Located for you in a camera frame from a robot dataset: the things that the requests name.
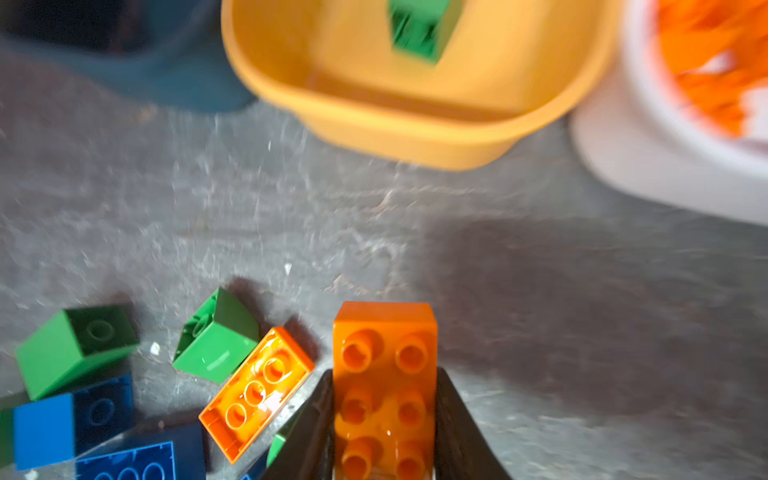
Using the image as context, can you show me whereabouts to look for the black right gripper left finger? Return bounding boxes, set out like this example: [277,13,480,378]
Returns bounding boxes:
[260,370,335,480]

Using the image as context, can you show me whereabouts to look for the teal plastic bin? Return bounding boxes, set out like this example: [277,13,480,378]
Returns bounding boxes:
[1,1,255,113]

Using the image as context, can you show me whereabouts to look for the white plastic bin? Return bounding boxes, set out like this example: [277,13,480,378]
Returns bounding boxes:
[570,1,767,225]

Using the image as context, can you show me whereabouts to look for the green lego brick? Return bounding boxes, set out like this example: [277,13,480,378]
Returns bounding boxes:
[15,305,139,401]
[266,407,303,467]
[172,288,262,383]
[387,0,464,65]

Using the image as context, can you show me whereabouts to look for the orange long lego brick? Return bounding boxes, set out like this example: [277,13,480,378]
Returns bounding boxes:
[333,301,438,479]

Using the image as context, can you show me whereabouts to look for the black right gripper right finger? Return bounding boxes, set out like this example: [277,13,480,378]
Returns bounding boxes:
[434,367,512,480]

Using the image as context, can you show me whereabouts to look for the yellow plastic bin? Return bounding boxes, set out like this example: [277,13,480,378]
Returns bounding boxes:
[221,1,622,171]

